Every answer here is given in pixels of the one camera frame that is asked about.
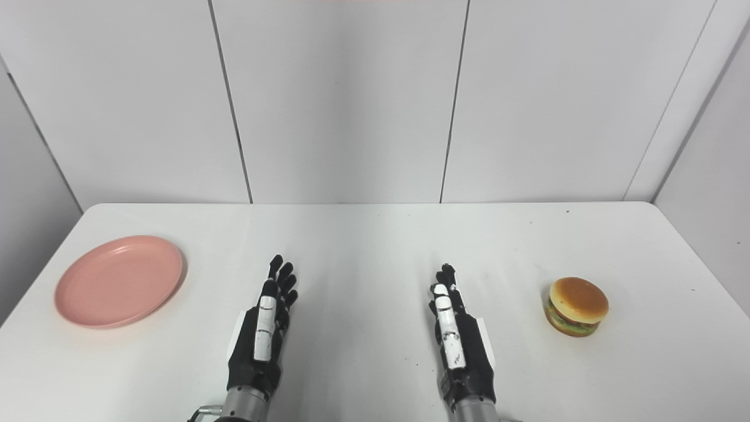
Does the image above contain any toy hamburger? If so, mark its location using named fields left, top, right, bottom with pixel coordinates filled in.
left=544, top=277, right=609, bottom=338

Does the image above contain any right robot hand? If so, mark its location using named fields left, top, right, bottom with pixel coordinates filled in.
left=429, top=263, right=497, bottom=412

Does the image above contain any pink plate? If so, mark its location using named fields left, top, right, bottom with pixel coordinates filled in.
left=54, top=235, right=186, bottom=329

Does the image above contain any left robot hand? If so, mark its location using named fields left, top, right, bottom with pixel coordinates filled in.
left=226, top=254, right=299, bottom=400

